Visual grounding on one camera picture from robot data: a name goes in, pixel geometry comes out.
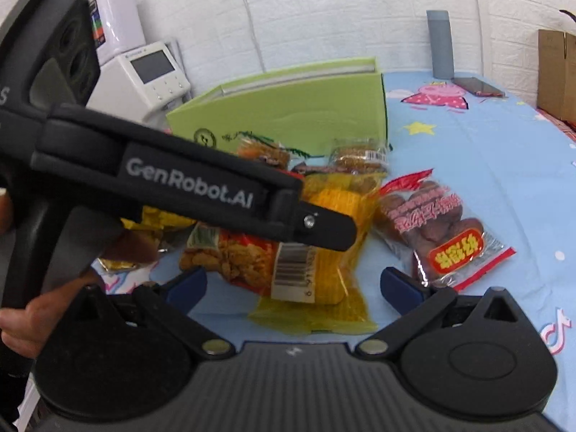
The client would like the white wall cable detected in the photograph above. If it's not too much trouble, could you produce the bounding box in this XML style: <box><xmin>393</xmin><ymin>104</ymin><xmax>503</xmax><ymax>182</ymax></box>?
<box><xmin>233</xmin><ymin>0</ymin><xmax>266</xmax><ymax>73</ymax></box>

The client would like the clear sesame cake packet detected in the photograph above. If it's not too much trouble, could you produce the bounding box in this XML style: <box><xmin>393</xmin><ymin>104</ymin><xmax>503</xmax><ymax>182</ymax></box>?
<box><xmin>328</xmin><ymin>137</ymin><xmax>390</xmax><ymax>176</ymax></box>

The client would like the yellow foil snack packet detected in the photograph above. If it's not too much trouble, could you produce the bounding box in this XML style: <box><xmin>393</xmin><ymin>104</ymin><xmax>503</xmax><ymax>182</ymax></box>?
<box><xmin>96</xmin><ymin>204</ymin><xmax>199</xmax><ymax>273</ymax></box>

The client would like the orange fried snack packet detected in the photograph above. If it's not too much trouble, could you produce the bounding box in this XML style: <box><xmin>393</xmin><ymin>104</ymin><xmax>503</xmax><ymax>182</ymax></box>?
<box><xmin>180</xmin><ymin>224</ymin><xmax>282</xmax><ymax>289</ymax></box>

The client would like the black smartphone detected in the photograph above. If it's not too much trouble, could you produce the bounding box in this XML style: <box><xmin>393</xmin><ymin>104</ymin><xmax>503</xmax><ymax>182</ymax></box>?
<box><xmin>452</xmin><ymin>76</ymin><xmax>507</xmax><ymax>98</ymax></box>

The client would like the white appliance with screen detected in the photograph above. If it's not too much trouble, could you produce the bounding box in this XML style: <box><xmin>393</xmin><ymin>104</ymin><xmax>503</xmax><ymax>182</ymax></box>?
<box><xmin>85</xmin><ymin>40</ymin><xmax>192</xmax><ymax>127</ymax></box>

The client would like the green-wrapped cake packet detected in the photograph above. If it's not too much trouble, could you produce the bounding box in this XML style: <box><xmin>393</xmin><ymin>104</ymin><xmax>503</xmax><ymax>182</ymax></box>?
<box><xmin>222</xmin><ymin>130</ymin><xmax>311</xmax><ymax>172</ymax></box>

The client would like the white cylindrical appliance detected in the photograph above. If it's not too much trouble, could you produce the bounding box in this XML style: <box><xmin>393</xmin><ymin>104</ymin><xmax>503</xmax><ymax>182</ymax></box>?
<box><xmin>87</xmin><ymin>0</ymin><xmax>147</xmax><ymax>66</ymax></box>

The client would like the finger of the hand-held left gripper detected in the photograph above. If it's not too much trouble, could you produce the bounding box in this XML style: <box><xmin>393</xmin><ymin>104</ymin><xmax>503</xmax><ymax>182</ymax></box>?
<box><xmin>269</xmin><ymin>188</ymin><xmax>359</xmax><ymax>253</ymax></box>

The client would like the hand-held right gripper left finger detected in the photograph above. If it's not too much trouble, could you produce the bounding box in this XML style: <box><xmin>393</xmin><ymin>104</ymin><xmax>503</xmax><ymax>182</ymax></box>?
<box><xmin>76</xmin><ymin>266</ymin><xmax>237</xmax><ymax>361</ymax></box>

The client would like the brown cardboard box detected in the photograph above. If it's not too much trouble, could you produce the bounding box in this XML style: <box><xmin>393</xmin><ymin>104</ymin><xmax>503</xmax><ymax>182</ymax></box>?
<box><xmin>537</xmin><ymin>29</ymin><xmax>576</xmax><ymax>124</ymax></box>

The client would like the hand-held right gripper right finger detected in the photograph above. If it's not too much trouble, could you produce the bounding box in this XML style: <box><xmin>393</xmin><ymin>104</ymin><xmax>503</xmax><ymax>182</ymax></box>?
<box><xmin>355</xmin><ymin>266</ymin><xmax>523</xmax><ymax>361</ymax></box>

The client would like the person's left hand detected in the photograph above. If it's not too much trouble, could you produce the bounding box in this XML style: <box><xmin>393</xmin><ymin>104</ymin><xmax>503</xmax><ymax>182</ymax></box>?
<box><xmin>0</xmin><ymin>193</ymin><xmax>159</xmax><ymax>358</ymax></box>

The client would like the clear red sausage packet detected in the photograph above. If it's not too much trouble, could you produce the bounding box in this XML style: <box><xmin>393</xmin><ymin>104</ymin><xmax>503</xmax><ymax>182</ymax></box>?
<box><xmin>371</xmin><ymin>168</ymin><xmax>517</xmax><ymax>292</ymax></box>

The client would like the green cardboard box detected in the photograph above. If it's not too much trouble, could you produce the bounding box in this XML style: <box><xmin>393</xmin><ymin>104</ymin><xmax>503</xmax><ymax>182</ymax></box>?
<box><xmin>166</xmin><ymin>56</ymin><xmax>392</xmax><ymax>156</ymax></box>

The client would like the yellow corn packet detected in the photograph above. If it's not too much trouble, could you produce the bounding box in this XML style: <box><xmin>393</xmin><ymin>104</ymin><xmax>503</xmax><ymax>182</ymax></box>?
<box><xmin>249</xmin><ymin>175</ymin><xmax>381</xmax><ymax>336</ymax></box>

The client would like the blue cartoon tablecloth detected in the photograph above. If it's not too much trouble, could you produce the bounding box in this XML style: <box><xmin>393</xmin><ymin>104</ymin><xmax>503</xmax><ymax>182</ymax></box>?
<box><xmin>90</xmin><ymin>69</ymin><xmax>576</xmax><ymax>370</ymax></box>

